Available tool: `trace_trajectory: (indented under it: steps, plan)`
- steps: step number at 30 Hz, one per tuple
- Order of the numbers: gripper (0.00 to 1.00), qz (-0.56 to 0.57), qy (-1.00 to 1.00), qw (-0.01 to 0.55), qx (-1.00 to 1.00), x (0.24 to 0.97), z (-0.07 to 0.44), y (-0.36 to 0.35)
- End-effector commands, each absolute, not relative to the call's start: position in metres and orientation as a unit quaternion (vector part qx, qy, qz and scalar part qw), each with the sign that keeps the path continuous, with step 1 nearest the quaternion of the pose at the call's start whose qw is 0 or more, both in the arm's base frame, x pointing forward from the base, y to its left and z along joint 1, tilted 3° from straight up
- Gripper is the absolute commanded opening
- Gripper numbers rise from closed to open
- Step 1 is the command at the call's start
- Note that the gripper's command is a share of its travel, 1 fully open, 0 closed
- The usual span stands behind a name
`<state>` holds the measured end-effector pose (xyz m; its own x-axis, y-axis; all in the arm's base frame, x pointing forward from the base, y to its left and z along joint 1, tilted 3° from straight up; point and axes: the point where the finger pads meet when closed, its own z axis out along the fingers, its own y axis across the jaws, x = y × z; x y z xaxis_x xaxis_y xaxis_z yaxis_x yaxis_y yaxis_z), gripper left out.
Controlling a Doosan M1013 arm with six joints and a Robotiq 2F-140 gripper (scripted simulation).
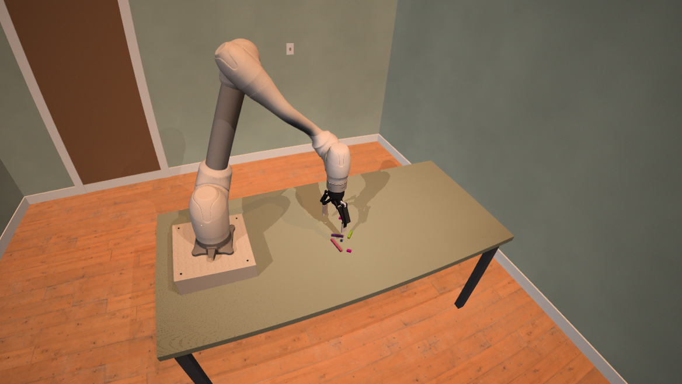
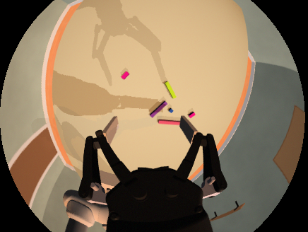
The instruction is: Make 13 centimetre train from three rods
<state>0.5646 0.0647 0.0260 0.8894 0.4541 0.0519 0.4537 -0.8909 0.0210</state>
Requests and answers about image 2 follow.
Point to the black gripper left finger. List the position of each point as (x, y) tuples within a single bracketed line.
[(90, 188)]

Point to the purple rod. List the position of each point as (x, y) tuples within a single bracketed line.
[(158, 109)]

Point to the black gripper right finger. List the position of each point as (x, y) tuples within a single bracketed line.
[(213, 179)]

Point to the pink rod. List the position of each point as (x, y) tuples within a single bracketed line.
[(168, 122)]

